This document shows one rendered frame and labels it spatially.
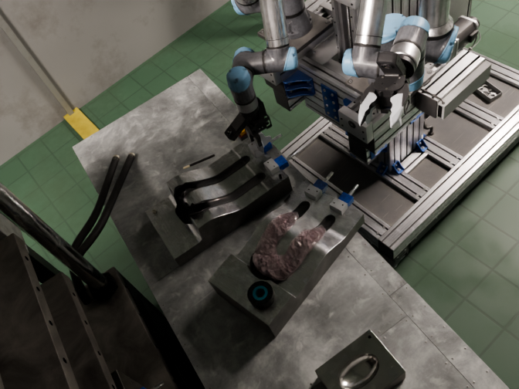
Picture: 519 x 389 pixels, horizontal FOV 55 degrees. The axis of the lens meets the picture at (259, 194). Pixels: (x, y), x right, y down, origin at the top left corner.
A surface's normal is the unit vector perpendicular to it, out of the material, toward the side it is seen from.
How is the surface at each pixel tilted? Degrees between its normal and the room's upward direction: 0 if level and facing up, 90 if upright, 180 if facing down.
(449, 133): 0
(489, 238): 0
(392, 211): 0
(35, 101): 90
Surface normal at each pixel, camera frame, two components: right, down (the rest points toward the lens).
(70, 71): 0.64, 0.54
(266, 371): -0.22, -0.55
